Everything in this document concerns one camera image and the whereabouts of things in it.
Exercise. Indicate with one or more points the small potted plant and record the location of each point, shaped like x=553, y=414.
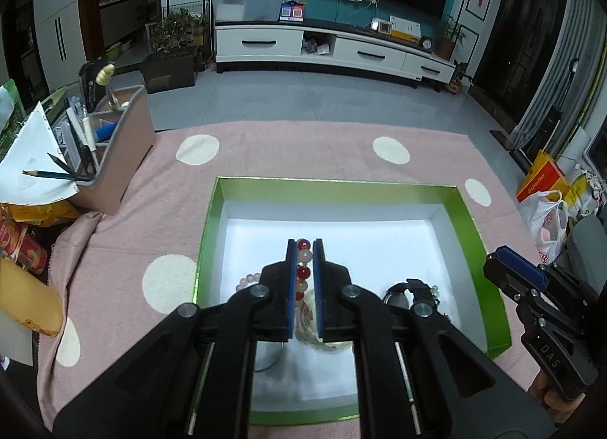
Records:
x=460, y=76

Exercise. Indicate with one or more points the green cardboard box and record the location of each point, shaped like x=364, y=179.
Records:
x=341, y=230

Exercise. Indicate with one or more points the yellow back scratcher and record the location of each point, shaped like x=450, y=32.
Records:
x=105, y=74

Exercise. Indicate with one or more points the beige pen holder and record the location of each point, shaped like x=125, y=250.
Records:
x=128, y=159

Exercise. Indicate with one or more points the white wristwatch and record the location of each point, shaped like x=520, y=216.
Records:
x=308, y=320

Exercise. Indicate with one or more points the small desk clock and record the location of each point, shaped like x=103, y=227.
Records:
x=427, y=43

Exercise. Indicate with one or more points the white TV cabinet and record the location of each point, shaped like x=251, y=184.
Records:
x=261, y=43

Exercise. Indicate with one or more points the striped grey curtain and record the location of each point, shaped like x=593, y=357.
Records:
x=559, y=64

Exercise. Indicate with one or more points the black wristwatch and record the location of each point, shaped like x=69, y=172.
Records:
x=408, y=292

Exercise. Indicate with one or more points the green white packet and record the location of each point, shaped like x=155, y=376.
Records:
x=9, y=111

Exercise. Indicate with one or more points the dark pencil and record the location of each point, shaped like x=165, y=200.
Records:
x=52, y=175

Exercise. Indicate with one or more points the tall potted plant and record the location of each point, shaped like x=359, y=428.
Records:
x=450, y=36

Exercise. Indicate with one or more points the pink polka-dot tablecloth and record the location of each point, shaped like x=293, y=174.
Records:
x=308, y=149

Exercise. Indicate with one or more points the person's right hand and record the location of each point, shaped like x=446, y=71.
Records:
x=564, y=410

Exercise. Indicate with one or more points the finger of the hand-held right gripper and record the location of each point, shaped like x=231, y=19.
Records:
x=521, y=267

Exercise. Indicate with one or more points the cluster of potted plants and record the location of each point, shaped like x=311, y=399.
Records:
x=170, y=31

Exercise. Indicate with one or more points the silver bangle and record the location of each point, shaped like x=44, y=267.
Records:
x=276, y=360

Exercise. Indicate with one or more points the white sheet of paper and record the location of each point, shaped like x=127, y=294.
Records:
x=28, y=159

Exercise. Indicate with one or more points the white plastic bag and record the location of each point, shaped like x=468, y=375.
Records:
x=545, y=225

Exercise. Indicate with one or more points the translucent storage bin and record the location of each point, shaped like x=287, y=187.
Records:
x=246, y=5

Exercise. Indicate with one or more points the bunch of pens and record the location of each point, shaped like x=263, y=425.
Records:
x=85, y=135

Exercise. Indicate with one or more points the yellow snack bag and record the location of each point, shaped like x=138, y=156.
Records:
x=42, y=211

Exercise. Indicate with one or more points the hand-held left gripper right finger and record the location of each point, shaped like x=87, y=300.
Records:
x=318, y=287

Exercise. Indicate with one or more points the red snack packet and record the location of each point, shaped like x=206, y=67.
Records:
x=28, y=249

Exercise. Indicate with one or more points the grey chair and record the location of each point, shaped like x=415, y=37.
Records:
x=585, y=240

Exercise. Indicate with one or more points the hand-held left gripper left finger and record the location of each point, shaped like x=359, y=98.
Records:
x=291, y=287

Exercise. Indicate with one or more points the yellow white box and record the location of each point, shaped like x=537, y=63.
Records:
x=405, y=27

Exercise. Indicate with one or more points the yellow paper bag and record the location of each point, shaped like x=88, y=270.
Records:
x=540, y=178

